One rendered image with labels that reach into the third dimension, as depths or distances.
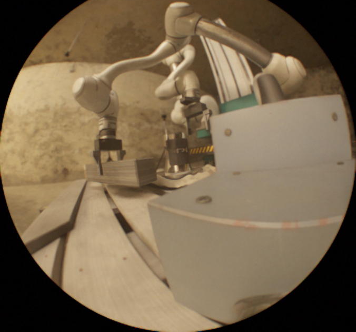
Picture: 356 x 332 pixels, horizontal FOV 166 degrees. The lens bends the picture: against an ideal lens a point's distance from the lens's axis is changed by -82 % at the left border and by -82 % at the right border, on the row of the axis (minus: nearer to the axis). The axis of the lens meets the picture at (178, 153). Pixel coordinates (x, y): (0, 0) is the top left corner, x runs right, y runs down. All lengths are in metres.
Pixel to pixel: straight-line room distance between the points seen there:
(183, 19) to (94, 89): 0.48
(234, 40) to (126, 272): 0.75
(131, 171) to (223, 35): 0.67
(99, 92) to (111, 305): 0.51
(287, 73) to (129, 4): 2.64
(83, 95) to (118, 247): 0.42
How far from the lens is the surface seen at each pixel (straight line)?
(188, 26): 0.67
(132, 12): 2.90
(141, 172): 0.39
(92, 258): 0.21
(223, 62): 1.32
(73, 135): 2.91
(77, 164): 2.83
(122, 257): 0.20
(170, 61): 1.21
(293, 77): 0.67
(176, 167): 0.58
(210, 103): 0.95
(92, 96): 0.47
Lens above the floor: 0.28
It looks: 1 degrees up
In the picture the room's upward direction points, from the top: 6 degrees counter-clockwise
